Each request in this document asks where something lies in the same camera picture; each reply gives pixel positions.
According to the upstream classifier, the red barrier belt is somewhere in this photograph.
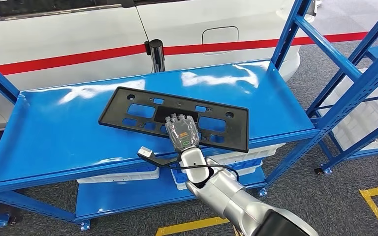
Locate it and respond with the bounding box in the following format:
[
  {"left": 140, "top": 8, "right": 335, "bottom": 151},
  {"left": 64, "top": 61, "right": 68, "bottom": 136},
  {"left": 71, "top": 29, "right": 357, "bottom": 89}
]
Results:
[
  {"left": 162, "top": 29, "right": 378, "bottom": 57},
  {"left": 0, "top": 44, "right": 148, "bottom": 80}
]

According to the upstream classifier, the black plastic plate holder part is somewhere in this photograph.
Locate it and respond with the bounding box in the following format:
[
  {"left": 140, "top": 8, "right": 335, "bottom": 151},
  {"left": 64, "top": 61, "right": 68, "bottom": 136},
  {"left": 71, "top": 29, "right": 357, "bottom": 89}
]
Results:
[{"left": 98, "top": 86, "right": 250, "bottom": 154}]

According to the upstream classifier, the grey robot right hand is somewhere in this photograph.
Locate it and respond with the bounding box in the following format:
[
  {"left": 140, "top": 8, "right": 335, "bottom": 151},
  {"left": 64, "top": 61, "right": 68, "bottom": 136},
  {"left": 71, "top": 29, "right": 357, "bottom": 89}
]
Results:
[{"left": 165, "top": 113, "right": 200, "bottom": 153}]

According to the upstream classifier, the chrome black stanchion post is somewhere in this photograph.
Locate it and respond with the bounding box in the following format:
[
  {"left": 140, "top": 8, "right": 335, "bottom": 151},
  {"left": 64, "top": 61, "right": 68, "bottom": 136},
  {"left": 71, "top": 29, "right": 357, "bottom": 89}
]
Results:
[{"left": 144, "top": 39, "right": 166, "bottom": 73}]

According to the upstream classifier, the blue plastic crate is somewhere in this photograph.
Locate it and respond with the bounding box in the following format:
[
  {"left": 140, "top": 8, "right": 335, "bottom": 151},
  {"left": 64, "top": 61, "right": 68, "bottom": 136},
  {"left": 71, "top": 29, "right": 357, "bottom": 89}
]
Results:
[{"left": 170, "top": 158, "right": 263, "bottom": 184}]

